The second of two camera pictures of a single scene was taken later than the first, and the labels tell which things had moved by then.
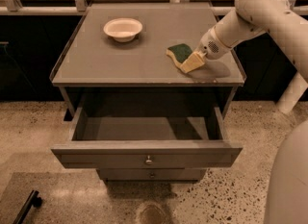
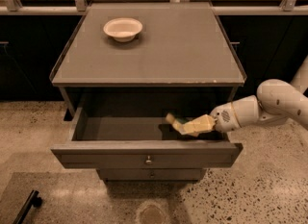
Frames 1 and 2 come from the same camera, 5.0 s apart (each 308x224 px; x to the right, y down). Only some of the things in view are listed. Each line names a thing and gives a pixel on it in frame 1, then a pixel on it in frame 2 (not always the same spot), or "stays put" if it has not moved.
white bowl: [123, 30] stays put
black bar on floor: [34, 200] stays put
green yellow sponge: [179, 53] -> [189, 128]
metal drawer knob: [148, 161] stays put
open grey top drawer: [146, 141] stays put
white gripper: [208, 46] -> [223, 117]
